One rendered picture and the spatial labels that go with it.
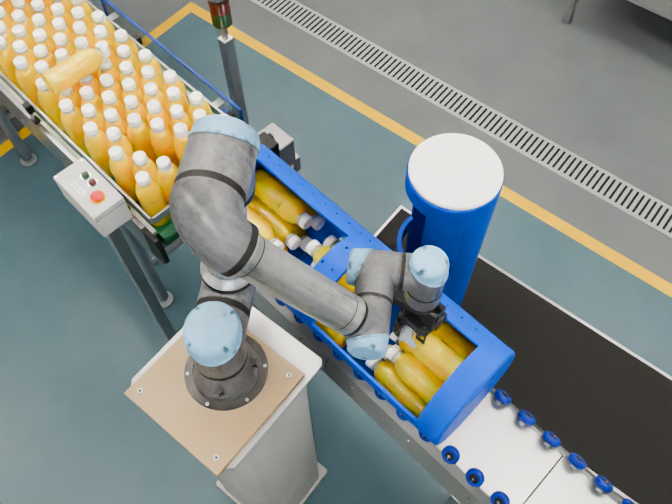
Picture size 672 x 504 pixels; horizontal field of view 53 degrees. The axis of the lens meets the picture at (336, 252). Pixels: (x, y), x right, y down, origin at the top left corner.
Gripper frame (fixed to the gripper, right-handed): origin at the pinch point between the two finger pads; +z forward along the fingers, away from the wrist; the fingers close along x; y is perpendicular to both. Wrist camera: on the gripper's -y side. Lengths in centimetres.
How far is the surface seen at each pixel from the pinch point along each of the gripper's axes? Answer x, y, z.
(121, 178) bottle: -18, -95, 14
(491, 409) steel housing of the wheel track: 7.9, 24.9, 23.6
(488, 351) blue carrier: 6.5, 17.8, -6.0
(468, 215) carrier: 45.0, -14.6, 15.8
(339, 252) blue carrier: 0.8, -22.8, -7.0
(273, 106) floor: 90, -159, 116
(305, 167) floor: 74, -119, 116
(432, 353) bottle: -1.4, 8.9, -3.0
